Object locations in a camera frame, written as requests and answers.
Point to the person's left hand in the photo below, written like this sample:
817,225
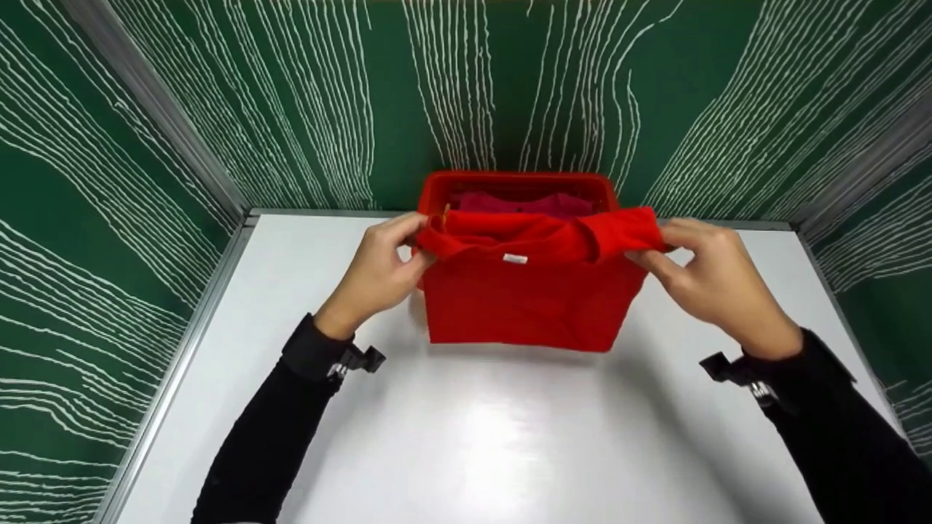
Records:
373,277

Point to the person's right hand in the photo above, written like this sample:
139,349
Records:
721,285

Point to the person's left index finger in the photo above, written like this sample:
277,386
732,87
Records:
397,225

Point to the person's right index finger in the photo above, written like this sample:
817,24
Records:
684,231

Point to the person's left thumb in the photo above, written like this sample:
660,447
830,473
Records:
420,267

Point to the person's right thumb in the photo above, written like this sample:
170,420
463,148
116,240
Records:
652,263

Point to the person's left forearm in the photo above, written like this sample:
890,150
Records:
271,437

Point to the person's right forearm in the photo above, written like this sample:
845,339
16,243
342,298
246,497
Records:
848,437

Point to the black wrist band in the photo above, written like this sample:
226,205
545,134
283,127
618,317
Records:
357,361
737,375

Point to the dark red folded garment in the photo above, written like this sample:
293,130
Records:
520,204

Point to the red plastic basket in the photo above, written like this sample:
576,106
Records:
518,188

